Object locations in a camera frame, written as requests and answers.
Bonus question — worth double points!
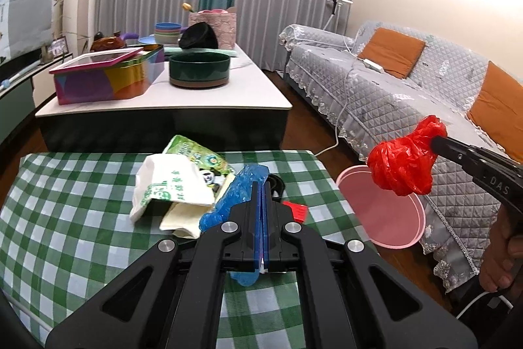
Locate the white power cable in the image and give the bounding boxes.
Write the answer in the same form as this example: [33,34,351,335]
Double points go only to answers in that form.
[314,63,368,157]

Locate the white floor stand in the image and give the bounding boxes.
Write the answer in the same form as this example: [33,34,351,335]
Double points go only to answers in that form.
[325,0,354,33]

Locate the brown teapot purple handle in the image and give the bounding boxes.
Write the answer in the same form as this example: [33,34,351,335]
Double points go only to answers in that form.
[90,31,140,52]

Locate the stacked pastel bowls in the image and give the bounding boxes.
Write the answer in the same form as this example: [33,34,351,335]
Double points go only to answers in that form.
[154,22,182,46]

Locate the colourful tin box pink lid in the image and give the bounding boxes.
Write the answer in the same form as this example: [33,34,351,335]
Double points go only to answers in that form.
[49,46,166,105]

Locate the green panda print packet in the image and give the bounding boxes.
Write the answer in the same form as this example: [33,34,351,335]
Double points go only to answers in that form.
[162,135,237,194]

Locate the yellow tissue pack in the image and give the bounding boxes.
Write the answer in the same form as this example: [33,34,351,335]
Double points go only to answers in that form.
[159,202,215,239]

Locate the blue plastic bag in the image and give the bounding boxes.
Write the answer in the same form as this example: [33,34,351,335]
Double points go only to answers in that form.
[199,164,270,288]

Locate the pink round bin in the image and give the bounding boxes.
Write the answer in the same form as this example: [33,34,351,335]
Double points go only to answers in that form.
[336,165,426,250]

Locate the green checked tablecloth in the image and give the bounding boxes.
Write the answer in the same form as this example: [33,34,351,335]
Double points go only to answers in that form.
[0,150,385,349]

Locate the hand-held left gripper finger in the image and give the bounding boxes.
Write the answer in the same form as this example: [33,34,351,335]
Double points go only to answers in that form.
[262,182,479,349]
[45,181,263,349]

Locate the white top coffee table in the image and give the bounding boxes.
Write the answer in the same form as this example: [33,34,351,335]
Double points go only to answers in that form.
[35,42,293,153]

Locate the small photo frame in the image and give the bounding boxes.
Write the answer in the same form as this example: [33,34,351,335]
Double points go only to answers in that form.
[49,37,68,57]

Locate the orange cushion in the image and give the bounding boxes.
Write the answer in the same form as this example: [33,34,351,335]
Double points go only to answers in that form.
[467,61,523,164]
[357,27,426,79]

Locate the red plastic bag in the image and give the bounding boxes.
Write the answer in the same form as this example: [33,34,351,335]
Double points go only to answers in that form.
[366,115,448,198]

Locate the dark green round container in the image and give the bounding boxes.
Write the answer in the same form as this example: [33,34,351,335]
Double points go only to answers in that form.
[169,51,231,89]

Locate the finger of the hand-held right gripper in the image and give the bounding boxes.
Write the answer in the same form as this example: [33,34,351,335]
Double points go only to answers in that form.
[431,134,485,172]

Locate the person's right hand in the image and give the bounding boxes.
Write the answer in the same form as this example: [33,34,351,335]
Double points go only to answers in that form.
[479,205,523,293]

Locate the white plastic bag green print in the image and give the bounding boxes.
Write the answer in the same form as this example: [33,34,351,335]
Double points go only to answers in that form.
[130,153,217,225]

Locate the red and black wrapper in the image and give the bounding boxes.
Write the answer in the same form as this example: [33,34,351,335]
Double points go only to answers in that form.
[267,174,307,221]

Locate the grey television cover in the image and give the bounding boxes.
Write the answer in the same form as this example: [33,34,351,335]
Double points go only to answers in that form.
[0,0,56,61]

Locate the grey quilted sofa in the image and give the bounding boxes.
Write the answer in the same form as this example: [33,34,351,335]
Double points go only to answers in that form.
[280,20,523,292]

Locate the mint green tray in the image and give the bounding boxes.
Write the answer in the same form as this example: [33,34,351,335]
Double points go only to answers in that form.
[163,45,240,58]

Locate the television cabinet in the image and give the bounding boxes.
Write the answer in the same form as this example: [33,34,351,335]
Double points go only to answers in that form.
[0,52,74,145]

